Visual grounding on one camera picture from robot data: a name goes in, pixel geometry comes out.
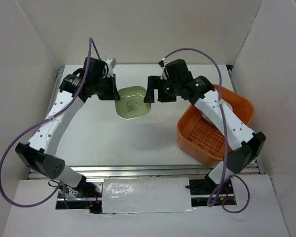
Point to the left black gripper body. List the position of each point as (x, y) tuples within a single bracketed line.
[(104, 88)]

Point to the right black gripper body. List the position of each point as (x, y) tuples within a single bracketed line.
[(171, 87)]

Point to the green plate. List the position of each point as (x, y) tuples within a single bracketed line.
[(131, 104)]

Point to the orange plastic bin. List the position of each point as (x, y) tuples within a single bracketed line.
[(200, 139)]

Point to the cream plate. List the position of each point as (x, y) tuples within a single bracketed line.
[(207, 119)]

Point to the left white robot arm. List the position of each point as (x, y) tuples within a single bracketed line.
[(39, 152)]

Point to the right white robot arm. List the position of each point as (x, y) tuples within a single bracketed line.
[(245, 144)]

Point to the white foil cover panel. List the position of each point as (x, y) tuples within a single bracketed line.
[(151, 195)]

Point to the aluminium frame rail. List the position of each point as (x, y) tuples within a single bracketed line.
[(99, 143)]

